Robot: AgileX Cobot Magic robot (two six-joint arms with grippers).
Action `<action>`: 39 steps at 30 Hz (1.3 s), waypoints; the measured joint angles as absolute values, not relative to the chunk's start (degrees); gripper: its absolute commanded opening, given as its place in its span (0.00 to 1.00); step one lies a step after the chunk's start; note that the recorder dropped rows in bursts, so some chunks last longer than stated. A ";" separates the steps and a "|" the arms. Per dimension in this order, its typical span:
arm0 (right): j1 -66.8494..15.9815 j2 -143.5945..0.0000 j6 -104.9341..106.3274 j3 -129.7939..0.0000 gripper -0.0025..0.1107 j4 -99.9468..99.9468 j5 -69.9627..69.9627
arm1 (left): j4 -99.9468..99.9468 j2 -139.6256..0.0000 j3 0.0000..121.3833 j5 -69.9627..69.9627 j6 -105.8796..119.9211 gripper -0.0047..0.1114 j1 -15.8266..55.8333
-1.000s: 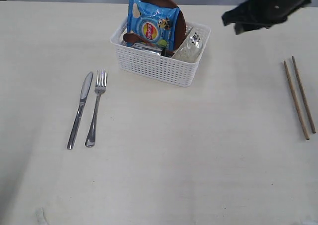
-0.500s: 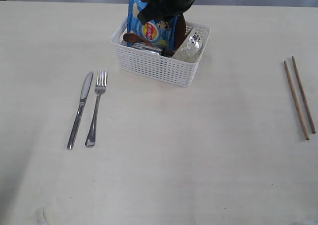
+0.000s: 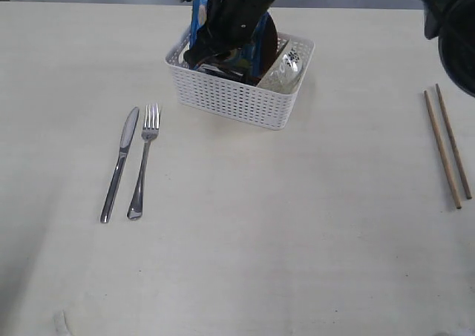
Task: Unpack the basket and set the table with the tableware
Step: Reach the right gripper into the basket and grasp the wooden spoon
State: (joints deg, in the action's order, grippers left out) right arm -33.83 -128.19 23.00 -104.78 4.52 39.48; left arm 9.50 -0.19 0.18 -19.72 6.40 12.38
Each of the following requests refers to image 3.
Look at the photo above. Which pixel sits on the white speckled ceramic bowl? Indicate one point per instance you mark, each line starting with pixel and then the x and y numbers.
pixel 285 71

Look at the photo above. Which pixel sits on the silver table knife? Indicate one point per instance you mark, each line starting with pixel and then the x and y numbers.
pixel 124 146

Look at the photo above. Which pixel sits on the white perforated plastic basket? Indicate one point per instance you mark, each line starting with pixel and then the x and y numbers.
pixel 231 99

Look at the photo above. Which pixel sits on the silver fork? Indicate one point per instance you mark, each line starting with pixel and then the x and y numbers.
pixel 150 131

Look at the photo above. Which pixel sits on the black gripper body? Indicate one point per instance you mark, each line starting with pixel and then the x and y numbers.
pixel 229 25

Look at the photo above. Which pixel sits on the blue chips bag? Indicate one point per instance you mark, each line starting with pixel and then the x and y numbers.
pixel 239 59

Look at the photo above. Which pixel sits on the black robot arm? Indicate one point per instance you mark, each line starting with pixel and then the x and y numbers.
pixel 451 24

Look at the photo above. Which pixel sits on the brown round plate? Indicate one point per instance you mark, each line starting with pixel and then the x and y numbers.
pixel 266 44

